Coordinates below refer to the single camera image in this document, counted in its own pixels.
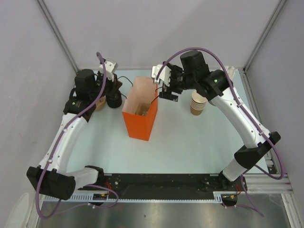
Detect stacked brown paper cups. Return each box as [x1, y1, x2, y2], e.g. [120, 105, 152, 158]
[190, 90, 208, 115]

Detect black lid stack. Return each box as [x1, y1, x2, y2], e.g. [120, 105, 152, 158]
[106, 93, 122, 108]

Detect white slotted cable duct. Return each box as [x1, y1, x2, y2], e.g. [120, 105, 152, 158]
[44, 191, 225, 204]

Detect brown pulp cup carrier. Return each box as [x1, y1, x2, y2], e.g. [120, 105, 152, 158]
[135, 103, 150, 116]
[95, 96, 106, 111]

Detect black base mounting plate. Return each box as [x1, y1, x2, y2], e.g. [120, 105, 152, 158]
[77, 172, 247, 200]

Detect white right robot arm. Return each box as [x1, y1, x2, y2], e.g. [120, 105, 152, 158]
[151, 47, 281, 190]

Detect orange paper bag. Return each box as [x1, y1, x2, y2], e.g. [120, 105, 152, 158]
[122, 76, 158, 141]

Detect aluminium frame rail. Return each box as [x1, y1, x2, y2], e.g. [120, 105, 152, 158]
[244, 173, 293, 194]

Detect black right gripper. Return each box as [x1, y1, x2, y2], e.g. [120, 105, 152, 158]
[159, 64, 197, 102]

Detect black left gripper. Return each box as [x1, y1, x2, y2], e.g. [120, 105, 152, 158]
[89, 70, 122, 101]

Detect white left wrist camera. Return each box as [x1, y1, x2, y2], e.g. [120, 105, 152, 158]
[104, 59, 118, 82]

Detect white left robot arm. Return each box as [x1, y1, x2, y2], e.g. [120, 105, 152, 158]
[26, 69, 122, 200]

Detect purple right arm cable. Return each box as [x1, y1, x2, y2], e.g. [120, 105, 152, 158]
[155, 47, 285, 217]

